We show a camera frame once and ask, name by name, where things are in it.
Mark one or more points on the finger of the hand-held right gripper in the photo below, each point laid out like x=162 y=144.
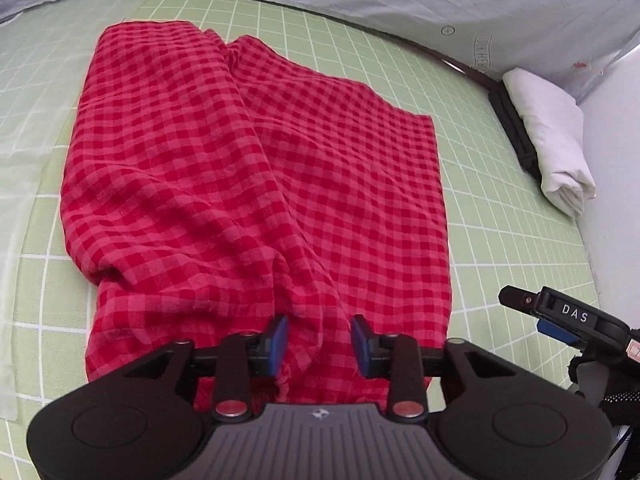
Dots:
x=555 y=331
x=520 y=300

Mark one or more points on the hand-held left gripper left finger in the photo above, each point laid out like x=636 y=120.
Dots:
x=277 y=347

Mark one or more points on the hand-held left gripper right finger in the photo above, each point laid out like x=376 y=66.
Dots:
x=361 y=349

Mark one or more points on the red checked cloth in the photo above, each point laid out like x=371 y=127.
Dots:
x=250 y=185

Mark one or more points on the green grid mat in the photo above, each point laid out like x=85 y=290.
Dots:
x=500 y=220

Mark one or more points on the black folded cloth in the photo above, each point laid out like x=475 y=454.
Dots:
x=517 y=135

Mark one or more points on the white folded cloth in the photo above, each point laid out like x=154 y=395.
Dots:
x=550 y=135

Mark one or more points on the translucent white sheet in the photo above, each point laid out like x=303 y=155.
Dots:
x=15 y=210

